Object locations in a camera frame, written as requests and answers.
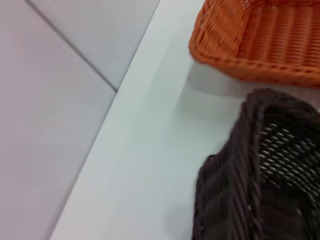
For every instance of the orange-yellow woven basket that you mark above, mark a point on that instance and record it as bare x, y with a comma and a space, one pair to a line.
262, 50

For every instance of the dark brown woven basket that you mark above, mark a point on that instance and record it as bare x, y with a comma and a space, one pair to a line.
270, 175

